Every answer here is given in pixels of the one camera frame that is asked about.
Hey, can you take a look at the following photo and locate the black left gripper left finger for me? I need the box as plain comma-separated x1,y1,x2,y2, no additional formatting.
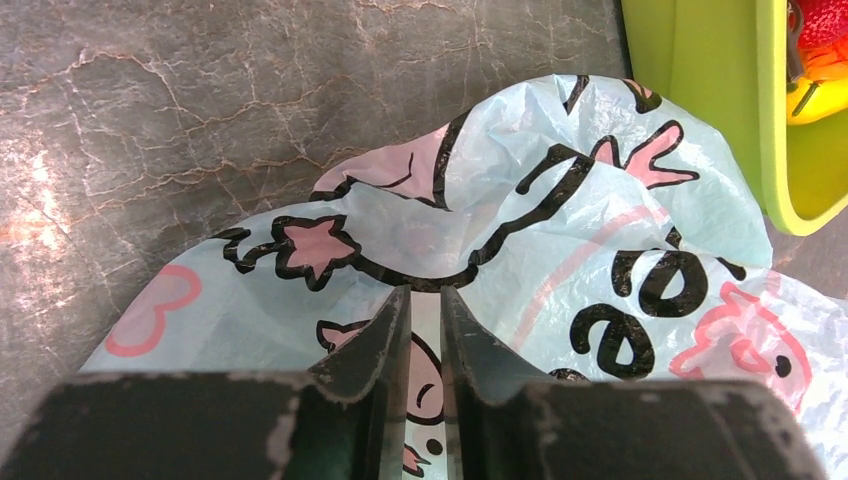
1,287,411,479

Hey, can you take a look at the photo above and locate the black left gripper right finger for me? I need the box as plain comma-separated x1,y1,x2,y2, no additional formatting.
440,287,825,479

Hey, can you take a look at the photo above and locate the light blue plastic bag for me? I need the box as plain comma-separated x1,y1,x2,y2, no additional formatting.
83,75,847,479

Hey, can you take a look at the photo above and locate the yellow fake lemon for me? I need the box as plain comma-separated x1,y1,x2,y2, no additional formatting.
786,43,847,125

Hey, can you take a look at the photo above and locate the lime green plastic tray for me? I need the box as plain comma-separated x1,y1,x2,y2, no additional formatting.
621,1,847,236

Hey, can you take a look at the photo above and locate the red fake strawberries bunch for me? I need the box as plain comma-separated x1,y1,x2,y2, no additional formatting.
789,0,847,50

